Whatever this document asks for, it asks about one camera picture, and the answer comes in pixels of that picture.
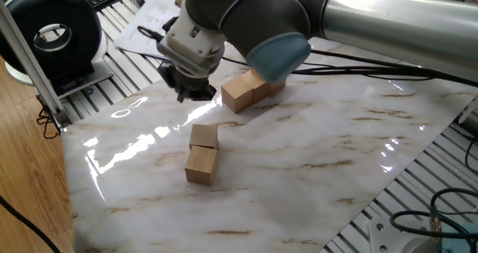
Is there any blue cable with brass connector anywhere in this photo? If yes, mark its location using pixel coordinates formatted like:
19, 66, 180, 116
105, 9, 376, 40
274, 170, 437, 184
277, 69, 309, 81
428, 187, 478, 253

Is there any white printed paper stack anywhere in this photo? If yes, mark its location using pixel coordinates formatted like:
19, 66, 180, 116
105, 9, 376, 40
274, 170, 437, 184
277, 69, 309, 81
114, 0, 182, 58

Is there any light wooden cube block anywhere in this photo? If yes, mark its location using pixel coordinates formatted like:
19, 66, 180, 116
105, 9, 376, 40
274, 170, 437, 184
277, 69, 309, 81
184, 145, 219, 186
220, 76, 255, 114
268, 79, 287, 96
188, 123, 219, 151
240, 68, 272, 104

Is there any thick black floor cable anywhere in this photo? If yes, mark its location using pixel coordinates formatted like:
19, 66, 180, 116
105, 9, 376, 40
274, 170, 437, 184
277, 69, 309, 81
0, 193, 63, 253

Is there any white marble pattern board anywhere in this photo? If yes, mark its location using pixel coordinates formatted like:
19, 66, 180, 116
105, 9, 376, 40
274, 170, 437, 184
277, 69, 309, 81
60, 36, 478, 253

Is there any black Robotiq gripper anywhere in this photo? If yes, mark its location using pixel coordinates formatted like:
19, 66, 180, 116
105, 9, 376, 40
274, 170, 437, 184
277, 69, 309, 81
156, 62, 218, 104

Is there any black ring shaped device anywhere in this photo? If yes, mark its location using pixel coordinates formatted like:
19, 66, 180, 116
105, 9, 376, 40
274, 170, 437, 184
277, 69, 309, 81
0, 0, 115, 99

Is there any white plastic wrist bracket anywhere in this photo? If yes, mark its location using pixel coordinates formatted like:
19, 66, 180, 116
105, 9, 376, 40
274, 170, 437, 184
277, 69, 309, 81
156, 1, 228, 79

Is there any black wrist cable with plug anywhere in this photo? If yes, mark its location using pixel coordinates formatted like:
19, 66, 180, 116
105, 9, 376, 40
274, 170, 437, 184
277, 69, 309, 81
121, 16, 180, 63

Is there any thin black hanging cable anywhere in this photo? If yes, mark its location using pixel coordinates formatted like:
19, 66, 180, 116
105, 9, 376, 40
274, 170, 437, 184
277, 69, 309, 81
35, 96, 63, 140

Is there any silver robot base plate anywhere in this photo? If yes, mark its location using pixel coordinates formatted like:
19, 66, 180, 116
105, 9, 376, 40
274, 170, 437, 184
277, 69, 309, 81
367, 217, 440, 253

